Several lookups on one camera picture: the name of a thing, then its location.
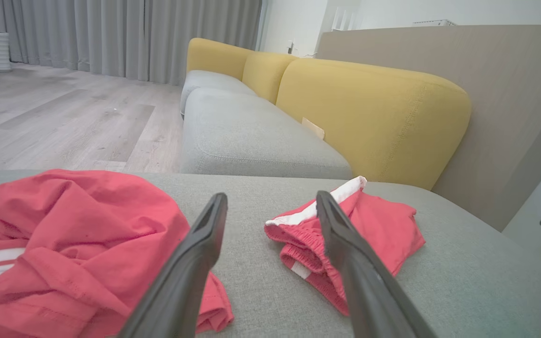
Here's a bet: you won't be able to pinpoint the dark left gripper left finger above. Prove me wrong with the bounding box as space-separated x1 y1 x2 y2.
118 192 229 338

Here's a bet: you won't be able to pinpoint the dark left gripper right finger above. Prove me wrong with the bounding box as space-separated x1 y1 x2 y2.
316 190 438 338

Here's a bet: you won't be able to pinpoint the red shorts white trim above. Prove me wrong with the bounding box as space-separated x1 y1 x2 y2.
264 176 426 316

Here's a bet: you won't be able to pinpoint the red basketball jersey white sleeves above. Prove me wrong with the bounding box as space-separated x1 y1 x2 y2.
0 169 234 338

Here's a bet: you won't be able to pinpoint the large grey sofa seat cushion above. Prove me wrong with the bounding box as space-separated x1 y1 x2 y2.
0 170 541 338

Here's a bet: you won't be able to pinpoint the yellow sofa backrest cushion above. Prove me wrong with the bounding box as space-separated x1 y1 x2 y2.
276 58 472 191
242 51 299 105
186 38 255 81

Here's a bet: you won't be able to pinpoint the small paper tag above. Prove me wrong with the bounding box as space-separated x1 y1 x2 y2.
301 117 325 140

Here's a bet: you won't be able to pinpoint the grey pleated curtain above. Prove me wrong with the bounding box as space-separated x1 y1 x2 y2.
0 0 264 86

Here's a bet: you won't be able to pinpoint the white slatted radiator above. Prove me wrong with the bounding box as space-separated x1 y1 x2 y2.
329 5 360 31

